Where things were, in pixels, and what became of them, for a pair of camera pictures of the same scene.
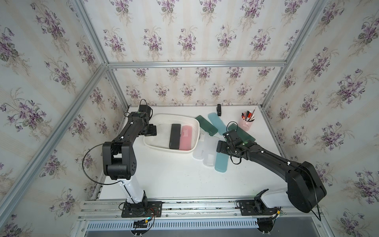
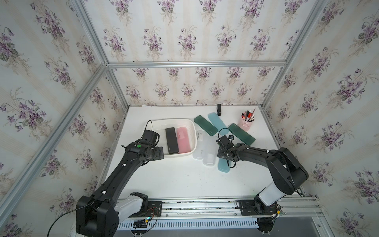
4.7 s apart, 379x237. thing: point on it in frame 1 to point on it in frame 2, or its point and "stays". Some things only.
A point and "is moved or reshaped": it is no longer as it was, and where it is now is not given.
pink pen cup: x=247 y=119 stays
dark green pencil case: x=207 y=126 stays
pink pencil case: x=186 y=135 is moved or reshaped
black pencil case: x=175 y=136 is moved or reshaped
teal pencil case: x=221 y=162 is moved or reshaped
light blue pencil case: x=217 y=122 stays
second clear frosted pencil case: x=209 y=150 stays
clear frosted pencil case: x=198 y=154 stays
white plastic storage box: x=175 y=133 is moved or reshaped
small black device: x=218 y=109 stays
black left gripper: x=151 y=131 to x=158 y=155
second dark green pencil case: x=241 y=133 stays
